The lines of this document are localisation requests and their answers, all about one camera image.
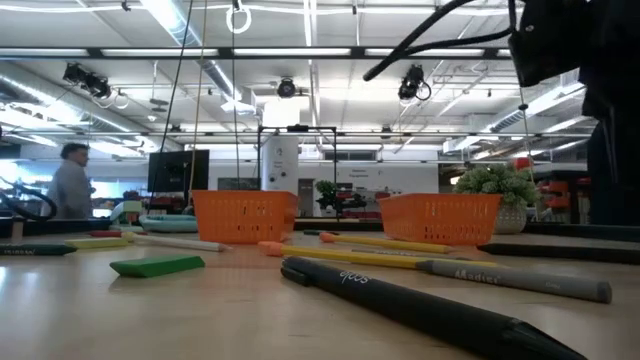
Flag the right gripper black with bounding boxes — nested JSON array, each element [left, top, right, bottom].
[[508, 0, 640, 119]]

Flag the plain black pen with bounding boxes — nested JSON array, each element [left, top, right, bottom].
[[476, 242, 640, 266]]

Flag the orange plastic bin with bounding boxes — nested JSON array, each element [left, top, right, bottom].
[[191, 189, 300, 245], [377, 193, 504, 247]]

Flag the yellow pencil orange eraser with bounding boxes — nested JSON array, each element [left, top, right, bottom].
[[257, 240, 501, 271], [318, 232, 456, 255]]

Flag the black pen white print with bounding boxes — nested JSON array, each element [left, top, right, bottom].
[[278, 255, 589, 360]]

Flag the white pencil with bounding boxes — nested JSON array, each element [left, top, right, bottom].
[[121, 231, 232, 253]]

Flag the green eraser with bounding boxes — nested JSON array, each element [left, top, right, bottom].
[[108, 254, 207, 279]]

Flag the red crayon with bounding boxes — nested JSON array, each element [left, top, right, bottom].
[[87, 229, 150, 239]]

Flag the green crayon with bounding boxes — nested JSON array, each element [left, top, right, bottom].
[[0, 242, 79, 257]]

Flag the rack with red bins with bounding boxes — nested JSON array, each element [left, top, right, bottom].
[[538, 178, 574, 211]]

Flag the green potted plant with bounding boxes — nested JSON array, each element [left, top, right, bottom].
[[452, 162, 542, 235]]

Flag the small background plant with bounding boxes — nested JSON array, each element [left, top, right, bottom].
[[314, 179, 369, 214]]

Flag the white cylindrical tank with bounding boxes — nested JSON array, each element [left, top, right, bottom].
[[260, 135, 300, 194]]

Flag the black monitor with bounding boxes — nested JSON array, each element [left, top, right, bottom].
[[147, 149, 211, 194]]

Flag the blue calculator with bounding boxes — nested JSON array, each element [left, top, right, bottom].
[[138, 214, 199, 234]]

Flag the black spotlight cluster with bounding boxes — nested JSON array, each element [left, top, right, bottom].
[[62, 62, 114, 100]]

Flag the person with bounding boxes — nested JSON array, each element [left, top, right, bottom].
[[47, 142, 97, 220]]

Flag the black ceiling camera with cable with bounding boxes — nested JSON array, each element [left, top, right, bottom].
[[397, 63, 432, 103]]

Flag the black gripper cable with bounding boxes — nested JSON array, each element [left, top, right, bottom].
[[361, 0, 516, 83]]

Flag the round black ceiling camera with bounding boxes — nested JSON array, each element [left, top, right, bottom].
[[276, 77, 298, 99]]

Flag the white cable ring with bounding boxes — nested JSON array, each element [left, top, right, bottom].
[[225, 3, 253, 35]]

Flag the thin black hanging cable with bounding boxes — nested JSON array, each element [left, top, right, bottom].
[[230, 0, 241, 192]]

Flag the black hose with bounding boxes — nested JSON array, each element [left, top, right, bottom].
[[0, 175, 59, 222]]

